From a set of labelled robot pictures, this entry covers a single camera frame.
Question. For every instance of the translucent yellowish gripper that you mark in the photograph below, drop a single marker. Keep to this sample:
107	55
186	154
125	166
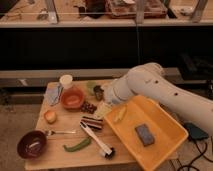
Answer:
102	109

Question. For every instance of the silver metal fork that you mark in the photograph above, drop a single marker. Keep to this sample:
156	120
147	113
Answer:
50	132

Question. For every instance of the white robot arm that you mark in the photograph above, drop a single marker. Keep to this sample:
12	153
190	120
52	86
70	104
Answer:
149	80

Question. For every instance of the yellow plastic tray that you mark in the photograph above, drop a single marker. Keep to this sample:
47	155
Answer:
168	133

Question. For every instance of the dark grapes toy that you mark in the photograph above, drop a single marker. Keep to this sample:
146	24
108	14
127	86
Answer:
88	107

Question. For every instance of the yellow banana toy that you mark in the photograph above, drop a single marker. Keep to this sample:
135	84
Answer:
120	114

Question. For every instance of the green round object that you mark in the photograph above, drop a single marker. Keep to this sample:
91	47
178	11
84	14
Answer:
90	87

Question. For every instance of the orange bowl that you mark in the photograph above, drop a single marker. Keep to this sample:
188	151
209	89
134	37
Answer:
72	98

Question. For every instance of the green pepper toy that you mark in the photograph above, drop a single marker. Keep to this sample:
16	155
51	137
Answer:
84	143

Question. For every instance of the wooden table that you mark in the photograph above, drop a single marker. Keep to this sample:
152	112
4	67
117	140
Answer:
89	159

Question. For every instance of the white black dish brush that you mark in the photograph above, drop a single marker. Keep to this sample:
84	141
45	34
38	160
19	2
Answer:
108	152

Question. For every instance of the blue sponge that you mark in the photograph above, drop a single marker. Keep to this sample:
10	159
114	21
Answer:
145	135

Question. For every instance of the white cup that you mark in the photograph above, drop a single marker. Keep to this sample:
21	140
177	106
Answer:
66	81

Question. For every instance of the grey blue cloth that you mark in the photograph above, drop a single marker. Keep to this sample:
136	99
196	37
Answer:
52	95

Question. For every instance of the apple toy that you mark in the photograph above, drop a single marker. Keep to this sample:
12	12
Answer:
50	116

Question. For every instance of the dark purple bowl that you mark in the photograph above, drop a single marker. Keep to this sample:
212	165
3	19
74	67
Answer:
32	145

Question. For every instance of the dark blue foot pedal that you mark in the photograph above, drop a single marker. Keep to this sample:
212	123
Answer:
195	133

